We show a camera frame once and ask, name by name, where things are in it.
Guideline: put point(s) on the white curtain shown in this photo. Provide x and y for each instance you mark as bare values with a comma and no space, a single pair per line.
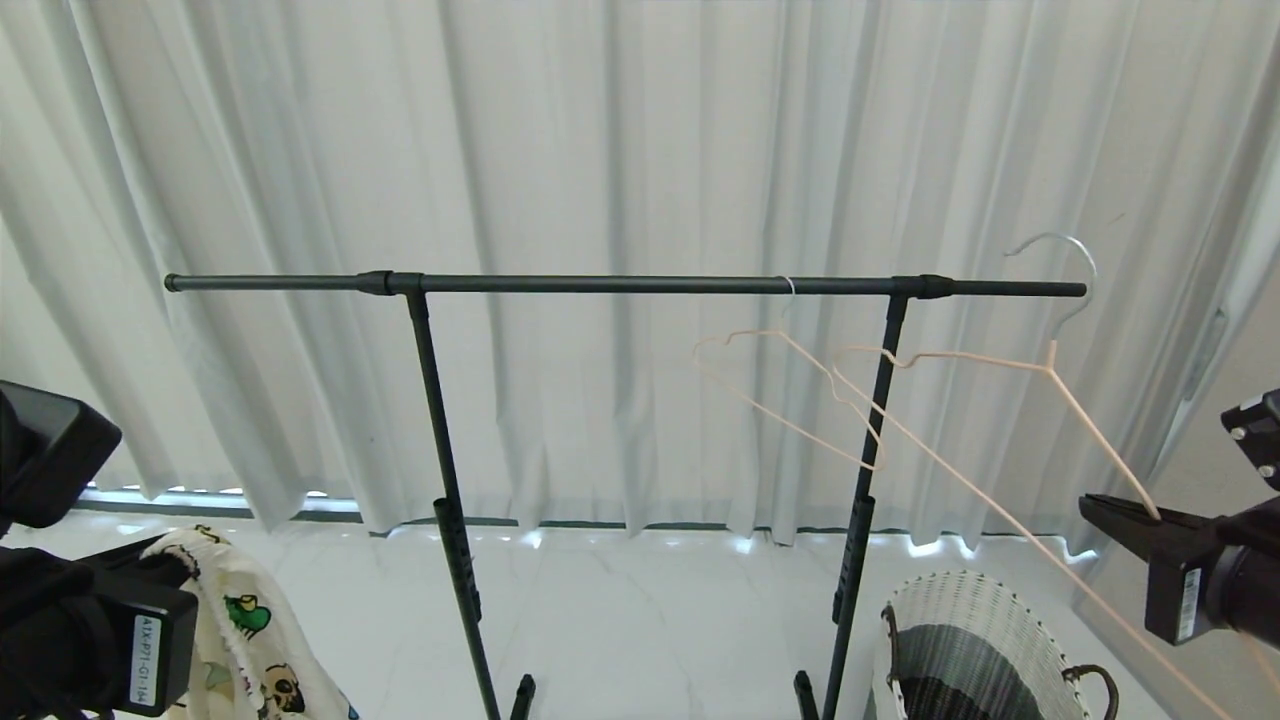
600,150

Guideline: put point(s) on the black clothes rack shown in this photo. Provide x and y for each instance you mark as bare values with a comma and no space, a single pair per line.
650,285

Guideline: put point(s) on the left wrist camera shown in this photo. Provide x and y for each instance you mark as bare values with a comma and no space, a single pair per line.
50,450

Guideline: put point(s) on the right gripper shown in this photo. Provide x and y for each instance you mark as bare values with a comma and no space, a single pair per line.
1240,580

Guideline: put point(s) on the cream printed garment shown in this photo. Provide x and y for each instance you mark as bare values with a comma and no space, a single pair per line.
240,650

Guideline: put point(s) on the pink clothes hanger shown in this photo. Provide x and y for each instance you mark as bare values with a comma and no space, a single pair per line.
760,331
1051,358

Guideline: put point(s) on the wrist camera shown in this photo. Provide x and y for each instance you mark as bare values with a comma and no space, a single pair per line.
1255,430
50,450

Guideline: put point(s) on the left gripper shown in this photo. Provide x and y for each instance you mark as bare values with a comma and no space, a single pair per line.
100,630

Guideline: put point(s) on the white laundry basket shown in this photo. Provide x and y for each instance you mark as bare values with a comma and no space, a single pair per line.
960,600

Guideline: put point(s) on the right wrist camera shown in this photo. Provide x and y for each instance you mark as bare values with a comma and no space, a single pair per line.
1255,430

